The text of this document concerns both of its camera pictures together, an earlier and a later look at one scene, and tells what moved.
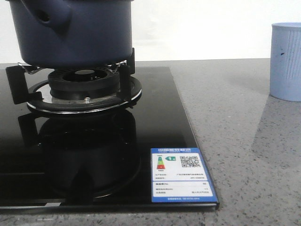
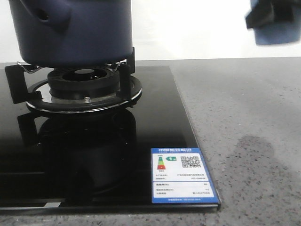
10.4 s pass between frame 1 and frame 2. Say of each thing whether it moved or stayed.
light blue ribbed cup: moved
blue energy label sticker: stayed
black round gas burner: stayed
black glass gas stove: stayed
